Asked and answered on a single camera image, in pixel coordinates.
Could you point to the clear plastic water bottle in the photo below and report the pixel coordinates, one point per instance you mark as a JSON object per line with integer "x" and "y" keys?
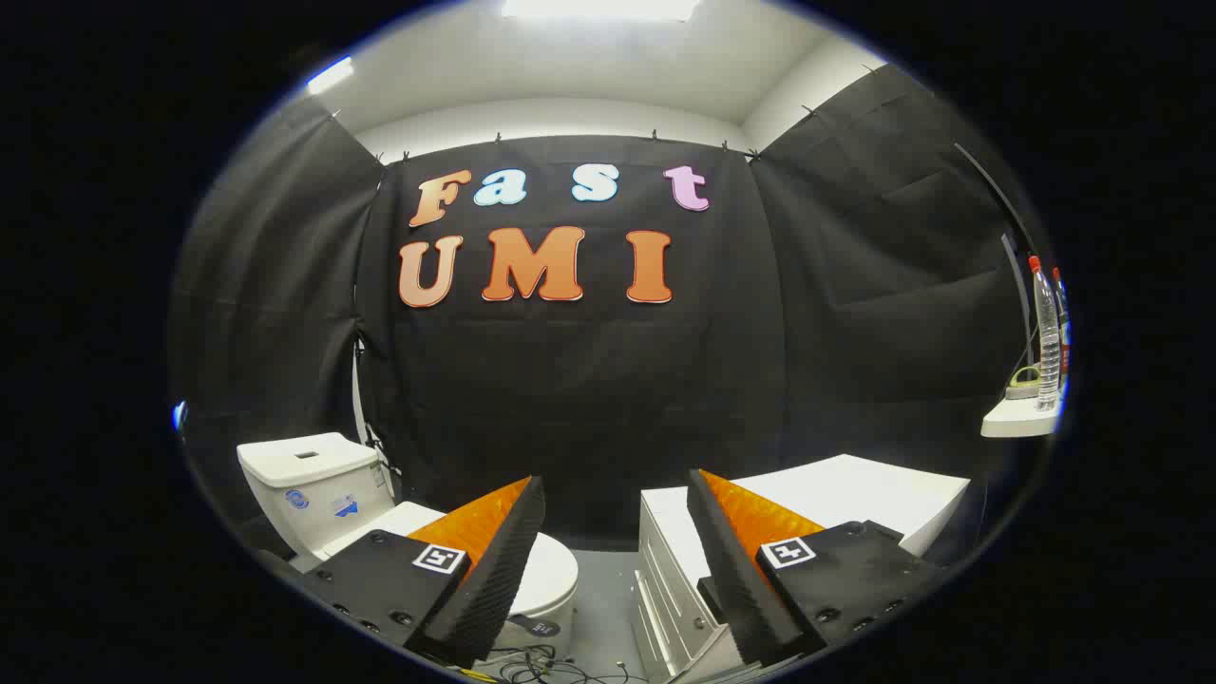
{"x": 1064, "y": 323}
{"x": 1047, "y": 332}

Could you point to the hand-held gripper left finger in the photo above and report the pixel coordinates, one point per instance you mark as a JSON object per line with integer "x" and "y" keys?
{"x": 494, "y": 570}

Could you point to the black backdrop cloth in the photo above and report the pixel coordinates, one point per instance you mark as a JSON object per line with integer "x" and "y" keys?
{"x": 589, "y": 399}

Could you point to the white toilet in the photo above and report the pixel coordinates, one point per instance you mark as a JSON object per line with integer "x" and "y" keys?
{"x": 313, "y": 475}

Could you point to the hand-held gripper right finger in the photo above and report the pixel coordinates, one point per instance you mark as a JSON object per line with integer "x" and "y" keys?
{"x": 736, "y": 570}

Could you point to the white shelf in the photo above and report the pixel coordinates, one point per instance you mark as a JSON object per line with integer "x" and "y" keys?
{"x": 1016, "y": 420}

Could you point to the white drawer cabinet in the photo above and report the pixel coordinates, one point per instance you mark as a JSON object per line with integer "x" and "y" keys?
{"x": 855, "y": 494}

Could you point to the large ceiling light panel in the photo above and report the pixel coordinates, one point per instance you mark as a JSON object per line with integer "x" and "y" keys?
{"x": 598, "y": 8}

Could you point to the small ceiling light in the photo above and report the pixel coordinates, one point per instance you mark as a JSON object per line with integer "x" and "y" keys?
{"x": 330, "y": 76}

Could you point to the green tape roll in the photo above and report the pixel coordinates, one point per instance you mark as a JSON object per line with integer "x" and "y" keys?
{"x": 1023, "y": 385}

